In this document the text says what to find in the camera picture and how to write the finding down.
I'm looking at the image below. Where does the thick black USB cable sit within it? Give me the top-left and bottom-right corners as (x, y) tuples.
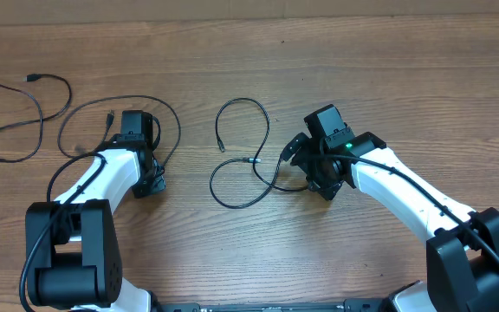
(0, 72), (73, 164)

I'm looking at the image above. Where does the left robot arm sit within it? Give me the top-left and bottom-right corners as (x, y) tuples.
(19, 110), (165, 311)

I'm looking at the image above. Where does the thin black USB cable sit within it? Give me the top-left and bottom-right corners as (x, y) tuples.
(209, 97), (310, 210)

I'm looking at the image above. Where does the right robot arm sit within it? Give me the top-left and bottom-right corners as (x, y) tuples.
(281, 105), (499, 312)

